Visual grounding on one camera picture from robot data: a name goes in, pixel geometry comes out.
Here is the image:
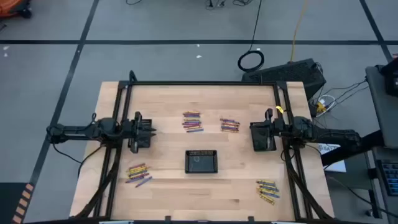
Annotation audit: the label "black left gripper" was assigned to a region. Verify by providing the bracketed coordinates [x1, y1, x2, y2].
[122, 111, 157, 154]

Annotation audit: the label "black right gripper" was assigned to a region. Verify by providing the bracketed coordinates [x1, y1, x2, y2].
[250, 108, 285, 151]

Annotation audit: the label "black plastic slotted basket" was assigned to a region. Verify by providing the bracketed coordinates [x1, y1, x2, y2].
[185, 149, 218, 174]
[249, 121, 277, 152]
[129, 118, 153, 149]

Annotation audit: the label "black computer tower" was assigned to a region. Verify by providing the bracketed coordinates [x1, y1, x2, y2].
[241, 58, 327, 101]

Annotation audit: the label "white paper sheet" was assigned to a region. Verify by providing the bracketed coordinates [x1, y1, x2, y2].
[317, 142, 348, 174]

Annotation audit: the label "black stand beam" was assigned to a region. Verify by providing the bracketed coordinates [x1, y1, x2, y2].
[320, 129, 384, 167]

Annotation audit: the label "grey cart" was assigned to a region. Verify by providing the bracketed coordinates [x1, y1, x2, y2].
[365, 64, 398, 149]

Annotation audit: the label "keyboard with blue keys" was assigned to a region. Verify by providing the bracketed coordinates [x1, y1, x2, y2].
[374, 159, 398, 197]

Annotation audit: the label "black mat with orange stripes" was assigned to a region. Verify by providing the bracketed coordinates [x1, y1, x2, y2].
[0, 182, 35, 224]

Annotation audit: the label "orange machine with wheels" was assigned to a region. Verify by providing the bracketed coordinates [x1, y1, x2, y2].
[0, 0, 32, 19]

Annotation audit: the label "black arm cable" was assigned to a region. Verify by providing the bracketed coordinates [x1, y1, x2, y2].
[51, 141, 105, 179]

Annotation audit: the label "white cable with plug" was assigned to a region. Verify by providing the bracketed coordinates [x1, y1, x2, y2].
[317, 95, 336, 110]

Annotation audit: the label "coiled black cable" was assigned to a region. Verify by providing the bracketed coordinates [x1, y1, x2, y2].
[237, 0, 266, 73]

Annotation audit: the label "yellow cable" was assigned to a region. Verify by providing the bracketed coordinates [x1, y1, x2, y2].
[289, 0, 310, 62]

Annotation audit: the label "black floor cable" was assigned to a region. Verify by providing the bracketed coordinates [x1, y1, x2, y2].
[326, 175, 398, 218]

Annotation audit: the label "black floor cables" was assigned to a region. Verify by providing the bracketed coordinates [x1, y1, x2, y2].
[205, 0, 254, 7]

